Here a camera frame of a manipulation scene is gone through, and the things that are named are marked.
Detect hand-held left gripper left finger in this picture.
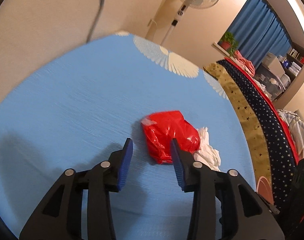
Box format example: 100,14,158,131
19,138,133,240

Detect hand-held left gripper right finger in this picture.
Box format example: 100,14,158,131
170,138,285,240

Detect white paper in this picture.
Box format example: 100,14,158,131
192,127,222,172

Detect red plastic bag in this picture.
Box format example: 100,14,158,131
141,110,201,165

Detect pink basin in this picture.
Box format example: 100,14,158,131
257,176,275,205

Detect striped quilt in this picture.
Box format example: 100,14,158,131
277,109,304,160

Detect starry navy blanket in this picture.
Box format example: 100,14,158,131
203,59,300,210

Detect blue printed table mat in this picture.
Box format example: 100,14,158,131
0,31,258,240

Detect clear storage box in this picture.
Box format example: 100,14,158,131
257,72,290,100

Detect red blanket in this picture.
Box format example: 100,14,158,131
224,57,300,165

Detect pink clothes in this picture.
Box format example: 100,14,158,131
233,50,256,75

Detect cardboard box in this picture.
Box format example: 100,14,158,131
262,52,285,78

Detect wooden shelf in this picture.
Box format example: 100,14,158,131
280,42,304,85

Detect potted green plant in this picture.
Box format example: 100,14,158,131
218,31,239,55

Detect blue curtain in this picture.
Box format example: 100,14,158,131
229,0,293,65

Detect grey wall cable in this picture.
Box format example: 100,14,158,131
86,0,110,43

